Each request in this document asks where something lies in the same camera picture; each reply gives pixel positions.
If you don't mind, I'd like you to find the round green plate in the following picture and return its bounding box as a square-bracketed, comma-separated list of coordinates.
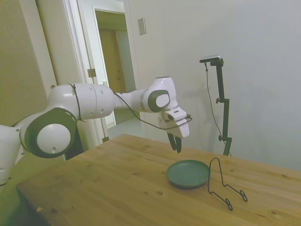
[166, 160, 210, 189]

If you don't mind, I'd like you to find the black wire plate stand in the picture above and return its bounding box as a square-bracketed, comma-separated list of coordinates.
[207, 157, 249, 211]

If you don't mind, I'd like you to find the beige wall switch plate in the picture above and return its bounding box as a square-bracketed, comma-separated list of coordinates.
[137, 17, 147, 36]

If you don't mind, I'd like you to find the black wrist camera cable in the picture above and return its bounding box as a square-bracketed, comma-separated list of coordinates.
[68, 83, 193, 130]

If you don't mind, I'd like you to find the white door frame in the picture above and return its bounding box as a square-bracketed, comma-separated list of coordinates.
[63, 0, 148, 147]

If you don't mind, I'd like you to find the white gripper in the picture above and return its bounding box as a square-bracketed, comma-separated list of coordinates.
[158, 110, 191, 154]

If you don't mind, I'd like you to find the black camera stand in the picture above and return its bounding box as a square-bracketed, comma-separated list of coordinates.
[209, 59, 233, 157]

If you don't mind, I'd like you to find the wooden interior door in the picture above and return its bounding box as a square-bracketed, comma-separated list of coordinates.
[100, 28, 126, 94]

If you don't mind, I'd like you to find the grey exterior camera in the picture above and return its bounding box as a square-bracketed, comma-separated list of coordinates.
[199, 54, 222, 64]

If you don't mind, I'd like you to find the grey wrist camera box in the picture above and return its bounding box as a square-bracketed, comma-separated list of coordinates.
[164, 106, 189, 123]

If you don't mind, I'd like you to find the tan open door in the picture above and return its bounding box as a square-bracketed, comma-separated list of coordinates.
[35, 0, 90, 88]

